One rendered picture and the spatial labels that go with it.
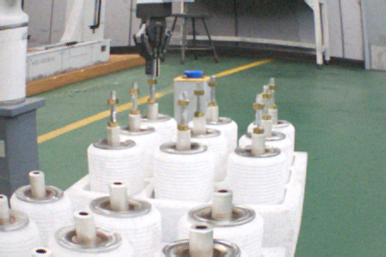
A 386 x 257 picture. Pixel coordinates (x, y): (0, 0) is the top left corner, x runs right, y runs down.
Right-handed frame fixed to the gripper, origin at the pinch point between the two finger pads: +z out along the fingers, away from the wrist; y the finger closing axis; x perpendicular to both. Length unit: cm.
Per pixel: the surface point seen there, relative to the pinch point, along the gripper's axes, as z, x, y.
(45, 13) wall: -20, -411, -448
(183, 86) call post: 5.6, 0.3, -13.9
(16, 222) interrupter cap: 9, 17, 65
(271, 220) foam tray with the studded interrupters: 18.7, 33.7, 25.0
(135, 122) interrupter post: 8.3, 3.5, 12.5
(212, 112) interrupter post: 8.3, 12.2, -1.4
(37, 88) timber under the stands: 34, -180, -170
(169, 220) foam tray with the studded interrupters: 19.6, 18.0, 28.4
